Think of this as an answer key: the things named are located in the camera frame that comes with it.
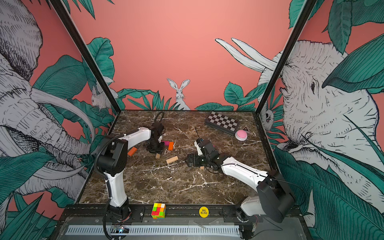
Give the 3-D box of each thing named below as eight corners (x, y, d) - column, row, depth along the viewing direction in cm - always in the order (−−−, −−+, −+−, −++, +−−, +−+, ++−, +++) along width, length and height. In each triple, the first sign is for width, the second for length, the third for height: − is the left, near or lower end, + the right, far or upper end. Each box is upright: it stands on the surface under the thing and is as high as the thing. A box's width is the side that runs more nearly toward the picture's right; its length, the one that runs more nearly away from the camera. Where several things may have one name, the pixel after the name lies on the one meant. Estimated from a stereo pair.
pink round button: (236, 140, 105) (236, 139, 103) (234, 131, 110) (234, 129, 109) (248, 140, 105) (248, 139, 103) (245, 131, 110) (246, 129, 109)
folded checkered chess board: (204, 124, 115) (204, 121, 112) (210, 114, 123) (210, 110, 119) (235, 135, 109) (236, 132, 105) (239, 123, 116) (240, 120, 113)
